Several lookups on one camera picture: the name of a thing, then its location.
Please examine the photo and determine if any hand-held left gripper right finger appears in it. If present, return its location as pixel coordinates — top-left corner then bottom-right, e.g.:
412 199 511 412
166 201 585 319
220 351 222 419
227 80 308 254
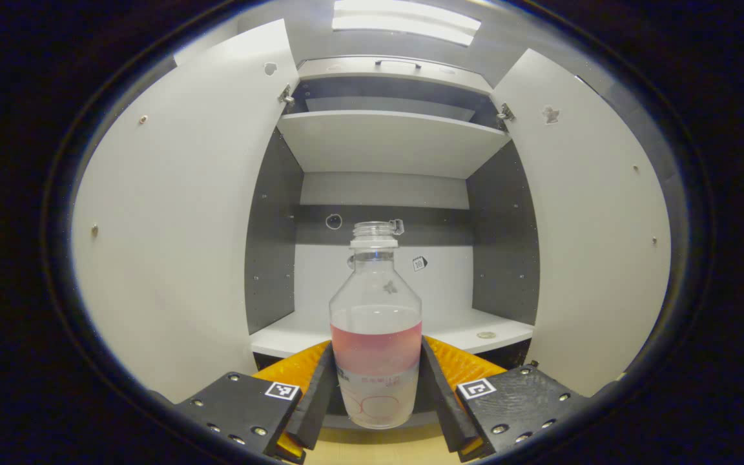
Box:
418 336 595 462

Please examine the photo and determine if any clear bottle with pink label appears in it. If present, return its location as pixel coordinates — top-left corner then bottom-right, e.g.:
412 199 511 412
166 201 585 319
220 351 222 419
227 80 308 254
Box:
329 220 423 430

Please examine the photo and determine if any grey cabinet door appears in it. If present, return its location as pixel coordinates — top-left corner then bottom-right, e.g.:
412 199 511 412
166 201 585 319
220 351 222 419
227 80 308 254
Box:
72 18 300 404
490 48 673 398

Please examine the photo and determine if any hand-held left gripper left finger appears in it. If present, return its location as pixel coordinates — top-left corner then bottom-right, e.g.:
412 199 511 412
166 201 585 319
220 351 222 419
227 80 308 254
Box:
172 341 337 464

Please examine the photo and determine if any grey cabinet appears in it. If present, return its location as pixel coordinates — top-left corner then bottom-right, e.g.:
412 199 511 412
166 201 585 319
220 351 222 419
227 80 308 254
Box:
245 55 541 430

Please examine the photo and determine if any large ceiling light panel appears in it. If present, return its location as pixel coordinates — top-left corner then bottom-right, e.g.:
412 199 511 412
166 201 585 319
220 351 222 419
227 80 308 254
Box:
332 0 482 46

